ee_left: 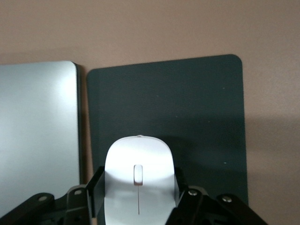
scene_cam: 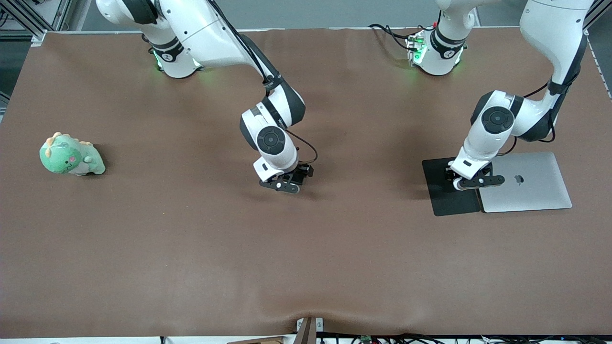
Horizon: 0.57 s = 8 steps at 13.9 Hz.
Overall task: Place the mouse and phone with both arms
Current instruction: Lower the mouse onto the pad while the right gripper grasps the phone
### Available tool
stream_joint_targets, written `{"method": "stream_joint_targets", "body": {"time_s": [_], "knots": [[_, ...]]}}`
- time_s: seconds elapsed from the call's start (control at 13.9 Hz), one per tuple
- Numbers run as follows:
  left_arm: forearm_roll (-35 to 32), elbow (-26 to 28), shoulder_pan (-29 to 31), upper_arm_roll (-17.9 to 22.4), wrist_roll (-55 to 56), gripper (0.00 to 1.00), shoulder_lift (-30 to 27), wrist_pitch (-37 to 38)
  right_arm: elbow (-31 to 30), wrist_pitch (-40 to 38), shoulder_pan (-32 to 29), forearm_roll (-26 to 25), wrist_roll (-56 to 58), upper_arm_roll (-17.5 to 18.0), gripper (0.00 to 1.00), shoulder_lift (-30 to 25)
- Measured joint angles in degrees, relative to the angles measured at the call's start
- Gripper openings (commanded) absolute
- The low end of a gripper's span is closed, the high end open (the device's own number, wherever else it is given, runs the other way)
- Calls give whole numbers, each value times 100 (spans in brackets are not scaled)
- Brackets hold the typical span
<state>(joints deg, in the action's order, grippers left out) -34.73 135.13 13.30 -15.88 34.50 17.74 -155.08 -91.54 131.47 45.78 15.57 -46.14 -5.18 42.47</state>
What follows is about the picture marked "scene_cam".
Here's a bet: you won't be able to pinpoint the black mouse pad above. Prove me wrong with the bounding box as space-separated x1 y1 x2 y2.
421 156 481 217

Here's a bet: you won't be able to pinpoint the silver closed laptop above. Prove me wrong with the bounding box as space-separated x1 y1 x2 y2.
479 151 573 214

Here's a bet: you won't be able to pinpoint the brown table cover mat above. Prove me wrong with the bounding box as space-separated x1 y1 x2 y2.
0 26 612 337

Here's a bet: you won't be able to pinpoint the green dinosaur plush toy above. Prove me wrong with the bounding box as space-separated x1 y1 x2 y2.
39 132 107 176

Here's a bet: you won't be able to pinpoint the black left base cables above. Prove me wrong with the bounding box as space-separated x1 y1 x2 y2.
368 10 438 51

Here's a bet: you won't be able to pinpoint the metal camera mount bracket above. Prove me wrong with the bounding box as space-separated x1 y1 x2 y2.
295 316 325 344

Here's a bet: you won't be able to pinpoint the aluminium frame profile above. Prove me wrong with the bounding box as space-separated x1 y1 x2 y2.
586 0 612 30
0 0 72 46

